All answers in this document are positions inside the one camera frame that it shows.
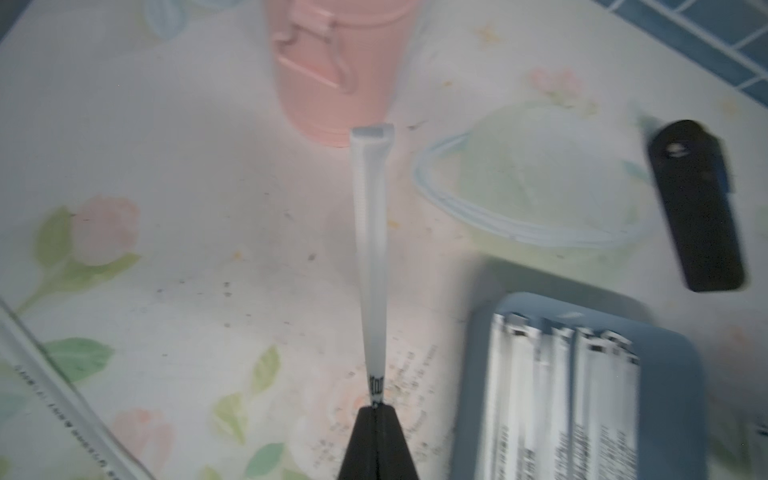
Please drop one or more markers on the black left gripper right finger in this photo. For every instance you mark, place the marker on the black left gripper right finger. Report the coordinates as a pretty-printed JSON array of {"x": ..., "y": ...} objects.
[{"x": 393, "y": 458}]

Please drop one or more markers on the blue black stapler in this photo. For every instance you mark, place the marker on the blue black stapler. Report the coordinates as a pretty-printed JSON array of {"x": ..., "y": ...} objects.
[{"x": 692, "y": 181}]

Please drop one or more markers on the white straws pile left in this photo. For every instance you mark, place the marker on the white straws pile left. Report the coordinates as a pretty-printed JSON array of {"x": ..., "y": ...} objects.
[{"x": 31, "y": 364}]

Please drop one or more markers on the pink pen cup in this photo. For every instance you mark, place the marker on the pink pen cup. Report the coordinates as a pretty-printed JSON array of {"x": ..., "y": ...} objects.
[{"x": 336, "y": 62}]

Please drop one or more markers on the blue storage box tray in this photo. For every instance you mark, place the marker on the blue storage box tray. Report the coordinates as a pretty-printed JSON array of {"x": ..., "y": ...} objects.
[{"x": 673, "y": 431}]

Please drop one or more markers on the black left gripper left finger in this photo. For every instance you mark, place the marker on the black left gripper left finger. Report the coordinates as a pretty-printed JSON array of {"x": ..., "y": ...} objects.
[{"x": 360, "y": 459}]

